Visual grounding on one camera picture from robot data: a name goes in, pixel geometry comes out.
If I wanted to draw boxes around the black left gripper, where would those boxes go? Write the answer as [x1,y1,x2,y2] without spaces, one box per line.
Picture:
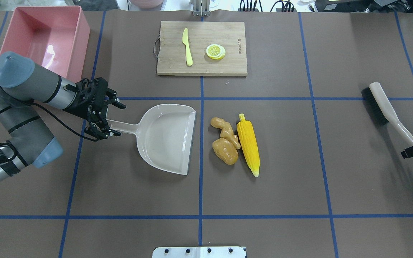
[71,77,127,140]

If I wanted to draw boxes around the beige hand brush black bristles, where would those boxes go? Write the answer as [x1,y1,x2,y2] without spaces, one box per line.
[361,82,413,146]

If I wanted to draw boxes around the beige plastic dustpan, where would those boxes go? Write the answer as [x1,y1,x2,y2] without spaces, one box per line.
[108,104,196,175]

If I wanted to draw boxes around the tan toy ginger root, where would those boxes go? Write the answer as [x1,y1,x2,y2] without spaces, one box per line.
[210,116,241,149]

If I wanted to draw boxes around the brown toy potato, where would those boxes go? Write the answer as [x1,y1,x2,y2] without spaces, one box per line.
[212,138,239,165]

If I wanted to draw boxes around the yellow toy corn cob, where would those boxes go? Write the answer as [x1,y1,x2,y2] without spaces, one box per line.
[237,113,260,178]

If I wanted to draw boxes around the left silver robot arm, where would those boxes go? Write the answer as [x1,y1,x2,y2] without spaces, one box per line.
[0,51,126,182]

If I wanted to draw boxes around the pink plastic bin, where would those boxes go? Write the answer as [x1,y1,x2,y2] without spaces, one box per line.
[0,5,90,83]

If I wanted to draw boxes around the wooden cutting board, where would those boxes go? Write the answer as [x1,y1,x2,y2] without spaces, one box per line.
[156,21,248,76]

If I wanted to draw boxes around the yellow plastic knife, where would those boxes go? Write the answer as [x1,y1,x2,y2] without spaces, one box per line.
[182,28,193,67]

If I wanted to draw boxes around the pink bowl on scale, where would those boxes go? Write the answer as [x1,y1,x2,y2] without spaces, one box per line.
[129,0,164,9]

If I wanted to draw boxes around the yellow lemon slice toy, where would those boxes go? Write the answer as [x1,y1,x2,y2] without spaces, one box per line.
[205,44,226,60]

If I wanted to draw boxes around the aluminium frame post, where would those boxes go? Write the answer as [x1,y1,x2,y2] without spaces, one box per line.
[190,0,211,16]

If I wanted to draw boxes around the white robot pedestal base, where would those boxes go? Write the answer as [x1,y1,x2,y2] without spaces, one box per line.
[152,245,247,258]

